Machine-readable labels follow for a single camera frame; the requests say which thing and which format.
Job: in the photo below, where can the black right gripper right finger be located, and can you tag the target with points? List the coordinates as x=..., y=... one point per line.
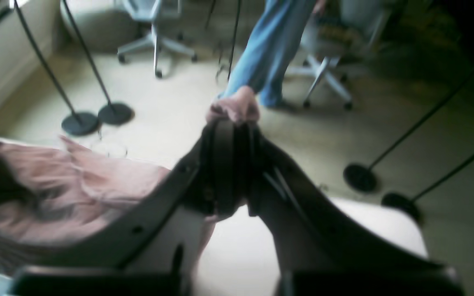
x=321, y=250

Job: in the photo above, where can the blue jeans leg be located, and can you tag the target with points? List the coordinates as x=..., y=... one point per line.
x=272, y=45

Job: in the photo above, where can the white office chair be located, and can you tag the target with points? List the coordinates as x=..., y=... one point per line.
x=349, y=27
x=153, y=12

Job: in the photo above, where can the round beige pouf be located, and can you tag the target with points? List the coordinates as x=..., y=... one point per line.
x=104, y=24

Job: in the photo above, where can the black round stand base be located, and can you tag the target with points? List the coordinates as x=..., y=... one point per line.
x=76, y=123

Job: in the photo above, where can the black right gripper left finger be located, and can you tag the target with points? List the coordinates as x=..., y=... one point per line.
x=152, y=249

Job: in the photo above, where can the black thin stand pole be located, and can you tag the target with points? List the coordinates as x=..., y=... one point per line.
x=229, y=65

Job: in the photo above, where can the dusty pink T-shirt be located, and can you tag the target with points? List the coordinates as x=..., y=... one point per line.
x=51, y=198

